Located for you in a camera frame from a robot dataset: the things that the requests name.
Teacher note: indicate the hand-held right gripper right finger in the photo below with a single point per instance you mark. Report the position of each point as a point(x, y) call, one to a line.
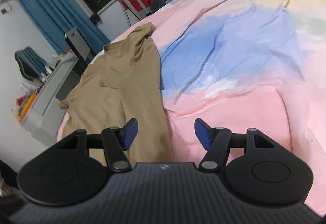
point(202, 135)

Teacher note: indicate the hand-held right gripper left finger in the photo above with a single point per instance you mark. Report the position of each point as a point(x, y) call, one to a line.
point(130, 135)

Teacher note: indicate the row of cosmetic bottles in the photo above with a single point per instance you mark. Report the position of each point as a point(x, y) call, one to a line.
point(52, 66)

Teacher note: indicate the black chair with grey back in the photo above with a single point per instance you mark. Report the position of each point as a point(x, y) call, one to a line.
point(79, 40)

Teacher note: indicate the wavy edged mirror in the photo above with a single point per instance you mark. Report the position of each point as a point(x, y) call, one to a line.
point(28, 63)

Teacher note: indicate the blue curtain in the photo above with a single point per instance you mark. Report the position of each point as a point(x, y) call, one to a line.
point(51, 2)

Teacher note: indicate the red pouch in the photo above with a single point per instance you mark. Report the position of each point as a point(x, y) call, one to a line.
point(22, 99)

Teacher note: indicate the tan shirt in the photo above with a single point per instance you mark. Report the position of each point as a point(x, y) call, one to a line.
point(137, 81)

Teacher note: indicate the orange box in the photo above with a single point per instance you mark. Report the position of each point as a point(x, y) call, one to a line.
point(28, 106)

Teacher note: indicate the pastel tie-dye bed sheet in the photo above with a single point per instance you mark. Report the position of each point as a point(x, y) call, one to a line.
point(242, 48)

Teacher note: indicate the white dressing table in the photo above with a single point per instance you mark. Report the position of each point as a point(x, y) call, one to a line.
point(48, 101)

